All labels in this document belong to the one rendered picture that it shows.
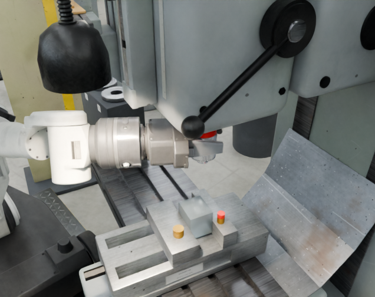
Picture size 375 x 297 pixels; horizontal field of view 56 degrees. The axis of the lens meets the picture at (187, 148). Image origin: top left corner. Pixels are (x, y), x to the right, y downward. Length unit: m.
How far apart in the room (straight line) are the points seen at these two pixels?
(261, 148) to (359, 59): 2.18
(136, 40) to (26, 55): 1.82
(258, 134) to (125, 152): 2.14
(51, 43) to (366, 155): 0.69
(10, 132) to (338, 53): 0.57
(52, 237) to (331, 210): 0.99
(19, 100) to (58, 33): 2.00
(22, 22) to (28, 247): 1.27
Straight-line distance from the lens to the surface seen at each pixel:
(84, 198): 2.47
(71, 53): 0.36
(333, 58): 0.55
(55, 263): 1.30
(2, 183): 1.19
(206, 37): 0.43
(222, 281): 0.80
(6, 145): 0.74
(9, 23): 2.23
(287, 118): 1.01
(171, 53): 0.45
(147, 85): 0.51
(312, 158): 0.95
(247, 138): 2.71
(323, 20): 0.52
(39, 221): 1.53
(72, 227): 1.71
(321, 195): 0.93
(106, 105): 1.06
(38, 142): 0.69
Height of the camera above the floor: 1.57
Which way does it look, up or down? 33 degrees down
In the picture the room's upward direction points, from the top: straight up
